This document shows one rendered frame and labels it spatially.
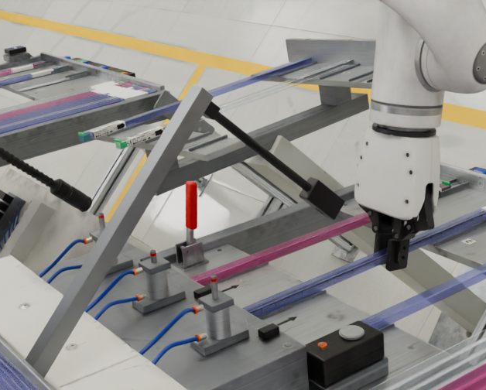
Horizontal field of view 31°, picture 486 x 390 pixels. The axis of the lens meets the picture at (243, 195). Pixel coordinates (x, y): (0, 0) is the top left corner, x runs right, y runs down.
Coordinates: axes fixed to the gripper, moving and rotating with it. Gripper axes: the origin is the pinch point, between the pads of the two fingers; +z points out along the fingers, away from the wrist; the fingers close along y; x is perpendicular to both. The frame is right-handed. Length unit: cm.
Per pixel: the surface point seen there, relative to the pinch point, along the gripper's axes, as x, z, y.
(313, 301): -13.8, 3.5, 1.8
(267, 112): 101, 14, -156
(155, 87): 25, -5, -100
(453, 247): 7.9, -0.2, 3.1
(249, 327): -29.5, 0.0, 10.8
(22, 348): -48.6, 1.3, 2.6
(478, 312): 73, 37, -41
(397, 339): -13.0, 3.3, 14.4
